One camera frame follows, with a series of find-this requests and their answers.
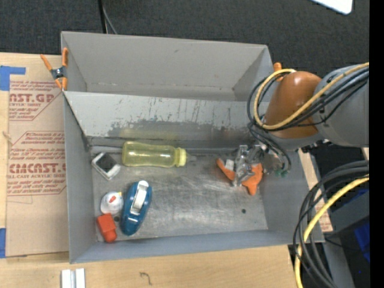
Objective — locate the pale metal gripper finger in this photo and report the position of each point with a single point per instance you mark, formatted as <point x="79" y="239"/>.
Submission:
<point x="247" y="174"/>
<point x="237" y="175"/>

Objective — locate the grey metal bin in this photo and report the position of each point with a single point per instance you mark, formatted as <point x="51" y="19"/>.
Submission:
<point x="195" y="196"/>

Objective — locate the yellow clear plastic bottle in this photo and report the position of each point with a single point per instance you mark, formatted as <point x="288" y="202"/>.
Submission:
<point x="147" y="154"/>

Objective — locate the blue tape dispenser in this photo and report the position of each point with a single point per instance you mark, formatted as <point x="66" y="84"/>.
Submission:
<point x="132" y="211"/>

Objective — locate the red-orange plastic block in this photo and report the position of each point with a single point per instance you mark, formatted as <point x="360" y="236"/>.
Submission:
<point x="106" y="226"/>

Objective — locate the brown cardboard board red print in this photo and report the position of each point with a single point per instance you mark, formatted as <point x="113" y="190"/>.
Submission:
<point x="36" y="202"/>

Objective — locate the white square frame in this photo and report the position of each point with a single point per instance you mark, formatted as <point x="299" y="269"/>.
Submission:
<point x="105" y="166"/>

